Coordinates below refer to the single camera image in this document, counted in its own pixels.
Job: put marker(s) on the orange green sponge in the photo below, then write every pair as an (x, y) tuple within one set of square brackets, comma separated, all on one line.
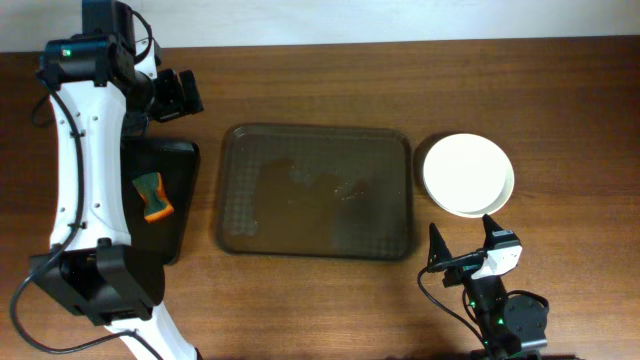
[(150, 188)]

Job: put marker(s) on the black tray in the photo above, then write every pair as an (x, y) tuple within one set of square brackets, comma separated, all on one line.
[(178, 163)]

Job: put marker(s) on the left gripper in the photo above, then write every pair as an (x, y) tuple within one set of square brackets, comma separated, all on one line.
[(170, 95)]

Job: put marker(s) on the brown tray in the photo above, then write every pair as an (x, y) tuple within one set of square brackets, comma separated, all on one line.
[(316, 191)]

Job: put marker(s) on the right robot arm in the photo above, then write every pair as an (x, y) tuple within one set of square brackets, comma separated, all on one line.
[(508, 324)]

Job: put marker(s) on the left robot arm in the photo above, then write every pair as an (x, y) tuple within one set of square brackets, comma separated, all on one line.
[(122, 198)]

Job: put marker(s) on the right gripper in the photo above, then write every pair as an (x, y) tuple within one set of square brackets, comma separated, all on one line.
[(467, 261)]

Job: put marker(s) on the cream plate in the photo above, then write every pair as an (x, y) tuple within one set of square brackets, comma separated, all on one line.
[(467, 175)]

